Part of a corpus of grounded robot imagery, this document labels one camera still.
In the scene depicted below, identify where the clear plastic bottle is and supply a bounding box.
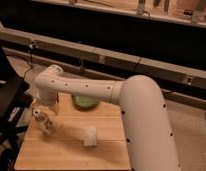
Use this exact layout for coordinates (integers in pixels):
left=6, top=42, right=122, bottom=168
left=33, top=109, right=53, bottom=134

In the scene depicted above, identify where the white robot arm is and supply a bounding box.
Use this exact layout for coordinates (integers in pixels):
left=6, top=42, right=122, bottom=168
left=35, top=65, right=181, bottom=171

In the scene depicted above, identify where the green bowl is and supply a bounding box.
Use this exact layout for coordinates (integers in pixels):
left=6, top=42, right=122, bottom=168
left=71, top=95, right=99, bottom=109

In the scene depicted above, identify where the white sponge block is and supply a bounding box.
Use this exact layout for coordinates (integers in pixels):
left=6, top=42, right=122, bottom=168
left=84, top=127, right=97, bottom=147

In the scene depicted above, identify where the black chair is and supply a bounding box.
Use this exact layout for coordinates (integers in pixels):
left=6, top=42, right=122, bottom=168
left=0, top=43, right=33, bottom=171

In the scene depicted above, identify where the black hanging cable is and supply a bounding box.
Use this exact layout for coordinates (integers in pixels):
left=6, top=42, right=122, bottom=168
left=21, top=39, right=38, bottom=81

